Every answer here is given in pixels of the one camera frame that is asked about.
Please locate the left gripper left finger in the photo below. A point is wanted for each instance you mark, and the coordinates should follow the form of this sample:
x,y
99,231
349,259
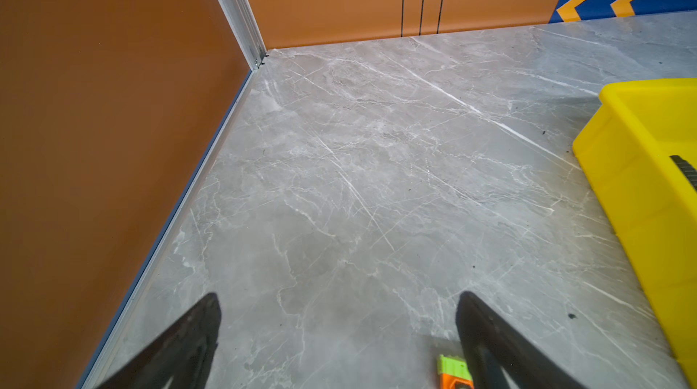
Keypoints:
x,y
181,356

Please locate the orange green toy car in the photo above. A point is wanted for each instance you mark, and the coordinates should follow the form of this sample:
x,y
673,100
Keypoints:
x,y
453,373

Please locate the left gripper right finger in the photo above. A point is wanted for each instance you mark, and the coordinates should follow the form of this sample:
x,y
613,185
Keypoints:
x,y
494,351

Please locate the yellow plastic bin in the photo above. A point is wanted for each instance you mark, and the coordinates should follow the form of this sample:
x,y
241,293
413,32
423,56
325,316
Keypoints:
x,y
624,151

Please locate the black handled screwdriver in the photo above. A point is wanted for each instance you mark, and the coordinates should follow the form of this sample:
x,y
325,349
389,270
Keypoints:
x,y
686,168

